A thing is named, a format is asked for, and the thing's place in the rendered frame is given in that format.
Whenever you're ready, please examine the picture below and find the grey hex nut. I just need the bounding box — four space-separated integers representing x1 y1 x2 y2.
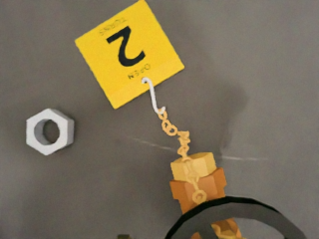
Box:
26 110 73 156

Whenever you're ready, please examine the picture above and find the yellow number tag with chain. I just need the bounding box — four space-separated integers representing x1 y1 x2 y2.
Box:
74 0 206 204

